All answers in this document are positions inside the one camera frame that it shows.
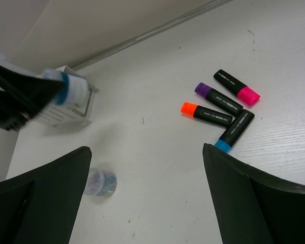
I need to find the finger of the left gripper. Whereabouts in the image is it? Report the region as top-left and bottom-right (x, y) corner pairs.
(0, 65), (65, 131)

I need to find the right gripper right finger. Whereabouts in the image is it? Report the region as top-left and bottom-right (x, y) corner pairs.
(202, 144), (305, 243)

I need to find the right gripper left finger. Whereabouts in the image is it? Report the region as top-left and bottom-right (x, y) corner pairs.
(0, 146), (92, 243)

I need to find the blue white tape roll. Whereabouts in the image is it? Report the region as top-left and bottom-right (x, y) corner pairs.
(42, 69), (89, 108)

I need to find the clear jar of paper clips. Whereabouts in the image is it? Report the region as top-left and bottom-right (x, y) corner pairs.
(84, 168), (117, 197)

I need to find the white two-compartment organizer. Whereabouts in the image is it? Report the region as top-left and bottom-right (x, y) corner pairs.
(36, 66), (99, 127)

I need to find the pink highlighter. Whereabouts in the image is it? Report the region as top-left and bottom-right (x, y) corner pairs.
(213, 69), (261, 107)

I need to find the orange highlighter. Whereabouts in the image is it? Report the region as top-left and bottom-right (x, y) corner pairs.
(180, 102), (233, 128)

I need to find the purple highlighter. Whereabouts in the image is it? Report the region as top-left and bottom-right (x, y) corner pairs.
(195, 82), (243, 116)

